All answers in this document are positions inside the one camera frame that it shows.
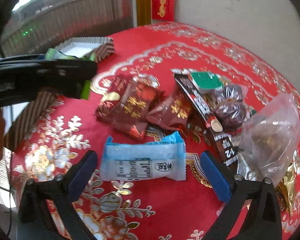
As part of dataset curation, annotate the blue white snack packet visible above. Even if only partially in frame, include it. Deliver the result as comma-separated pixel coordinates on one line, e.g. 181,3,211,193
100,132,186,181

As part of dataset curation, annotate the red floral tablecloth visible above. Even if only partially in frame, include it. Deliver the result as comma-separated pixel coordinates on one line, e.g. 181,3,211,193
9,22,300,240

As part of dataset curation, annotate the small dark red snack packet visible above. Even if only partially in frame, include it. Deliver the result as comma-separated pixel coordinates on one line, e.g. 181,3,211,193
146,87,192,132

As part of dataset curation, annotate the black long coffee sachet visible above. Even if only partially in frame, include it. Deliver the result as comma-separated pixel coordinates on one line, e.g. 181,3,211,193
174,74,238,174

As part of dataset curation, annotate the red paper wall decoration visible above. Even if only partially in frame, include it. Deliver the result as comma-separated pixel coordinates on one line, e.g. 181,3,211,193
151,0,175,22

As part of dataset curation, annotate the clear bag of dates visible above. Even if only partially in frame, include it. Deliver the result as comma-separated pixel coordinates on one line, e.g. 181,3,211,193
204,83,248,131

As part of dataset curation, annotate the striped white tray box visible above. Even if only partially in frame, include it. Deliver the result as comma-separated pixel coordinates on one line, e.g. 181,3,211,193
4,37,115,151

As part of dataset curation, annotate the green small packet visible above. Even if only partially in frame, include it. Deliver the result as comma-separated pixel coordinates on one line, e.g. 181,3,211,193
190,72,223,94

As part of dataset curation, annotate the gold foil snack bar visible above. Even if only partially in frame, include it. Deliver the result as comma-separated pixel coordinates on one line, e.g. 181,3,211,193
276,163,296,216

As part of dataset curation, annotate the clear bag of walnuts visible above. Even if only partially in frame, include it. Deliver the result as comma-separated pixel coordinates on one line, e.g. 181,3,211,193
237,93,300,186

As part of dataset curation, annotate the green snack packet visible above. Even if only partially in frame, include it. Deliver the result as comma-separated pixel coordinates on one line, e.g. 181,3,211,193
45,48,97,100

